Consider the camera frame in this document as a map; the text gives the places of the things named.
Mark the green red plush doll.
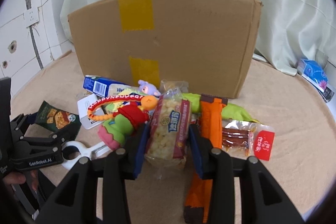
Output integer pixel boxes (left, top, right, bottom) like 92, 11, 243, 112
97, 102, 150, 150

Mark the white power adapter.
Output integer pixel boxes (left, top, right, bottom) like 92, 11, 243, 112
77, 93, 106, 131

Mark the long orange snack bar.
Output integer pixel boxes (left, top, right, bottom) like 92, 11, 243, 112
184, 93, 228, 223

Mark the clear small snack bag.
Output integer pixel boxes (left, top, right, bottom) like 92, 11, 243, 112
159, 80, 189, 93

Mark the dark green cracker packet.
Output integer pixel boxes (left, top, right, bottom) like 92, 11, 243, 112
35, 101, 81, 132

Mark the white wall socket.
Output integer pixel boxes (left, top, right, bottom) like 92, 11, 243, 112
24, 7, 39, 28

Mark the blue white carton box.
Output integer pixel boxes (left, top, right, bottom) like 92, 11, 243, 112
83, 75, 131, 97

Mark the blue tissue pack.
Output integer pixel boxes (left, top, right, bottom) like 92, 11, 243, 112
297, 59, 335, 103

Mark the lime green snack bag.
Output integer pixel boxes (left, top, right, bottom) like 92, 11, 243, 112
182, 93, 260, 123

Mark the white plastic clip tool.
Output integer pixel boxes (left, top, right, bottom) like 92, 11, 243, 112
62, 141, 112, 170

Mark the red orange bead strap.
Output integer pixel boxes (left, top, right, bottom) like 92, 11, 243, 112
86, 93, 160, 122

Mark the beige table cloth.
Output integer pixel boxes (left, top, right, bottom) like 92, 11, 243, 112
11, 53, 335, 223

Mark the brown cardboard box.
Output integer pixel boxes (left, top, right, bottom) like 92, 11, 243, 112
68, 0, 263, 98

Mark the person's left hand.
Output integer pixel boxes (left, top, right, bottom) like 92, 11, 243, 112
2, 170, 39, 192

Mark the puffed rice snack pack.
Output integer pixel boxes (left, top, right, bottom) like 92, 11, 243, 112
145, 88, 191, 169

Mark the purple plush toy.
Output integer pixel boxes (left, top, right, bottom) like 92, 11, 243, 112
138, 80, 161, 97

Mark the grey wall cable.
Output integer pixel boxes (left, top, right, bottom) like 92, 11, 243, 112
24, 0, 45, 71

